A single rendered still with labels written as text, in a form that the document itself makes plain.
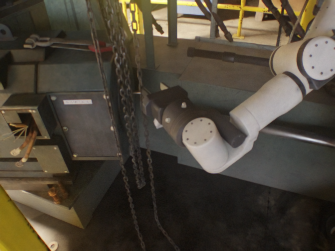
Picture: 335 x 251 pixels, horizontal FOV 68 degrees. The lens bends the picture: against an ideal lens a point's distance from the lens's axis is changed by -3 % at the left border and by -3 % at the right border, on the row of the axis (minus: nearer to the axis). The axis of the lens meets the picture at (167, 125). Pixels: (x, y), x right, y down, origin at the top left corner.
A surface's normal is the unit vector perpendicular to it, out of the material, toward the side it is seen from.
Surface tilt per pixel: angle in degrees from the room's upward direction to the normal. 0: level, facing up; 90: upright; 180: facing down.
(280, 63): 91
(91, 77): 45
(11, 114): 90
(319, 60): 60
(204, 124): 26
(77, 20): 90
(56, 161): 90
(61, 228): 0
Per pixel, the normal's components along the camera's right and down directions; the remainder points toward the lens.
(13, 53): -0.04, -0.03
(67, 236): -0.03, -0.76
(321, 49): 0.11, 0.17
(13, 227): 0.94, 0.21
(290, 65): -0.98, 0.20
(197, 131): -0.41, -0.54
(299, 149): -0.35, 0.61
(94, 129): -0.01, 0.65
